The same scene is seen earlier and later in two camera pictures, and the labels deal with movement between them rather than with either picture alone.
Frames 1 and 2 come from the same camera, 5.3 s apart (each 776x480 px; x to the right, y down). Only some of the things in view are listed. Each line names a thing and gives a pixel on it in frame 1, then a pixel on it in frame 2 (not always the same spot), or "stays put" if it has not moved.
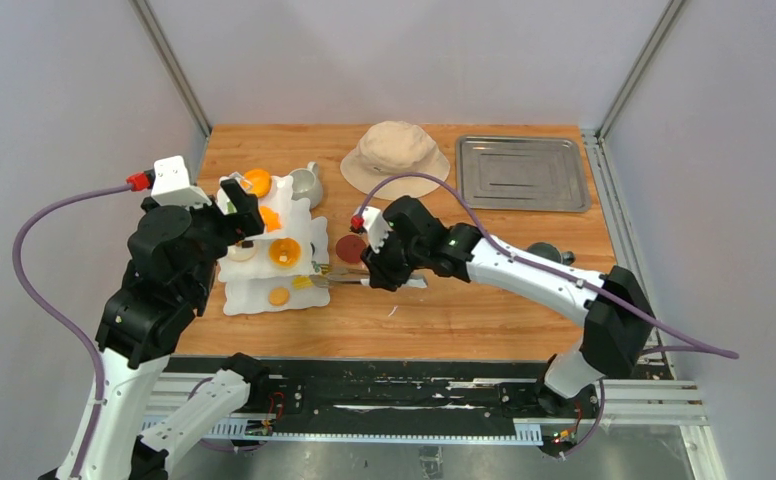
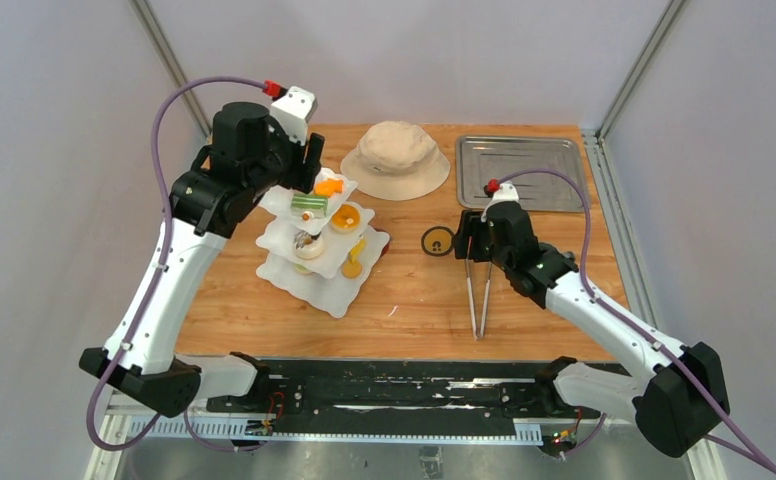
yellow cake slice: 300,282 to 356,250
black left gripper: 247,210 to 306,168
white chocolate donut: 237,253 to 308,246
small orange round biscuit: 279,296 to 351,271
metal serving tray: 522,173 stays put
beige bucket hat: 395,147 stays put
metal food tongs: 339,276 to 477,336
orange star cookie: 271,218 to 328,186
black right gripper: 381,276 to 471,226
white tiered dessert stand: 284,268 to 316,245
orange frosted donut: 284,252 to 345,218
